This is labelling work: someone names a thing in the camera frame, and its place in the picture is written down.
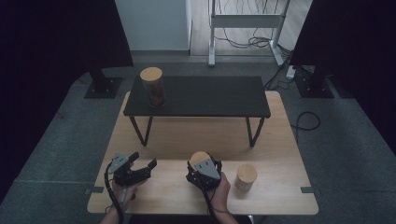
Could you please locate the tall glass jar wooden lid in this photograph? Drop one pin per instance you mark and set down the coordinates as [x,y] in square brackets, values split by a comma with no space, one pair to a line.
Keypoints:
[151,76]

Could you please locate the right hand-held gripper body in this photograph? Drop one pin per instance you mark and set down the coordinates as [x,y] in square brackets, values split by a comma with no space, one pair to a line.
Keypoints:
[207,170]

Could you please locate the black curtain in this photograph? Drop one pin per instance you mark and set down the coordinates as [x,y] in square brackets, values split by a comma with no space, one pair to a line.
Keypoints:
[46,62]
[358,46]

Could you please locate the person's right hand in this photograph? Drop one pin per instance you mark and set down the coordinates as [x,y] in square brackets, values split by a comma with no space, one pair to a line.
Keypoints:
[221,193]

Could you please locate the white power strip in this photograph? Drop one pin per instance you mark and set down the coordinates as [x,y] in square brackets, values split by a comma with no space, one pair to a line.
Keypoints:
[290,72]

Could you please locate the medium glass jar wooden lid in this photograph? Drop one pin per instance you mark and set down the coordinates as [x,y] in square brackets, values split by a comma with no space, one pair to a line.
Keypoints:
[199,158]

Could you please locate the short glass jar wooden lid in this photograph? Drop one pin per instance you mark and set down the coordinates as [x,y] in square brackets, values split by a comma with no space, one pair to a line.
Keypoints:
[246,175]

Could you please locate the white metal stand frame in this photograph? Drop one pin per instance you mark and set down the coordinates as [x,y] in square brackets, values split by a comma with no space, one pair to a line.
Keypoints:
[246,21]

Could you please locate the black raised shelf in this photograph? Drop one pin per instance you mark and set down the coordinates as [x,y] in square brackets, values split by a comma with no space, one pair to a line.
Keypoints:
[211,96]

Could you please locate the white cabinet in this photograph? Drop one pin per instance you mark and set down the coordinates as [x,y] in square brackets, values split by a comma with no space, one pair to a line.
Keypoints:
[152,25]

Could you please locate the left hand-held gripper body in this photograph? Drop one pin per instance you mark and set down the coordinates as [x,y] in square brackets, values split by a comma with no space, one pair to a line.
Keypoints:
[120,163]

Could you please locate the person's left hand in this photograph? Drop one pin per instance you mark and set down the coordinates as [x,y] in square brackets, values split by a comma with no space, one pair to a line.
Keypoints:
[129,193]

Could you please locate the black stand base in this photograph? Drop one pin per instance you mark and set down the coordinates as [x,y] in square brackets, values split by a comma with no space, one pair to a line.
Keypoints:
[104,88]
[314,88]

